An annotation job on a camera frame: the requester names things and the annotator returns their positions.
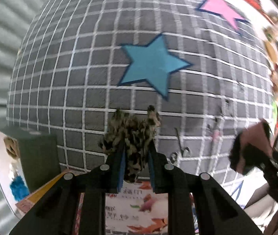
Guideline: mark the leopard print scrunchie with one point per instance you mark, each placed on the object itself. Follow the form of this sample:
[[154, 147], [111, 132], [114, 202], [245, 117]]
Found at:
[[128, 133]]

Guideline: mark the blue cloth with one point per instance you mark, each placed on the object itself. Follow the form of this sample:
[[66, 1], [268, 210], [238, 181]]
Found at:
[[18, 188]]

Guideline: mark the pink and black sock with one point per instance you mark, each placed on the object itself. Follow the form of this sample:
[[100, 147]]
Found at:
[[251, 148]]

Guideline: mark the beige knitted sock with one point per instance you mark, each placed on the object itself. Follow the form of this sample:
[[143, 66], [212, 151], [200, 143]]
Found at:
[[12, 148]]

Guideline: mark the grey checkered play mat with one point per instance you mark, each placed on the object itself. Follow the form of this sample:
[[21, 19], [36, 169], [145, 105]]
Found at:
[[198, 62]]

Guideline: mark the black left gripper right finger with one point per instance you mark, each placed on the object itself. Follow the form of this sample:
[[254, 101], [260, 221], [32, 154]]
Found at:
[[196, 203]]

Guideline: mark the grey fabric storage box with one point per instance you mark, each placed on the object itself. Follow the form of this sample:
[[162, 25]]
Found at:
[[38, 162]]

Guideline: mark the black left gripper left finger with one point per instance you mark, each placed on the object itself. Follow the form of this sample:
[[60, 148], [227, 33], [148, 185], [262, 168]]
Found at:
[[74, 198]]

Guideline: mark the pink printed cardboard box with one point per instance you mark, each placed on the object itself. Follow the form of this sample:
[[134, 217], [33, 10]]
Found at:
[[134, 210]]

